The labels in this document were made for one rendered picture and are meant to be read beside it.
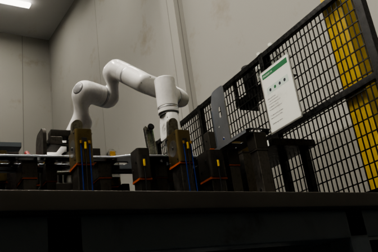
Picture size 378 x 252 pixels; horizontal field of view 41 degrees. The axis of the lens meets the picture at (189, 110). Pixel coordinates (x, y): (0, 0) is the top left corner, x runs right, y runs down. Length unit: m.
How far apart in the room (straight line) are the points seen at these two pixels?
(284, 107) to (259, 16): 2.81
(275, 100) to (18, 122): 8.33
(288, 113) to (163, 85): 0.58
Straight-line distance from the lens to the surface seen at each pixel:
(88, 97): 2.32
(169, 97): 2.02
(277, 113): 2.32
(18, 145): 2.14
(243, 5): 5.27
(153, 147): 2.18
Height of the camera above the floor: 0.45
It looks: 22 degrees up
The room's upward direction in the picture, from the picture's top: 8 degrees counter-clockwise
